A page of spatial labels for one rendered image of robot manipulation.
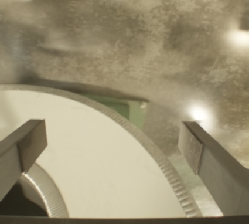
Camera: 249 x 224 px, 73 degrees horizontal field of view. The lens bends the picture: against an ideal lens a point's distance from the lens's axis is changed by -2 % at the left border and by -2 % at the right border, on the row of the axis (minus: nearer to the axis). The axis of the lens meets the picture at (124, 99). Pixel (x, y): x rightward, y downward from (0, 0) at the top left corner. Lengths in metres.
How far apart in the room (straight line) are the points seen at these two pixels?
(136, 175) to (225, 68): 0.69
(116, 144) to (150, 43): 0.47
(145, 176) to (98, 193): 0.13
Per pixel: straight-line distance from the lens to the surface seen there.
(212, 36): 0.87
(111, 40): 0.81
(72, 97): 0.71
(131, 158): 0.54
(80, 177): 0.50
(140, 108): 1.00
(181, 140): 0.16
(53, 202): 0.49
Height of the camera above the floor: 0.75
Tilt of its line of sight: 50 degrees down
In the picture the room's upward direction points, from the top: 177 degrees counter-clockwise
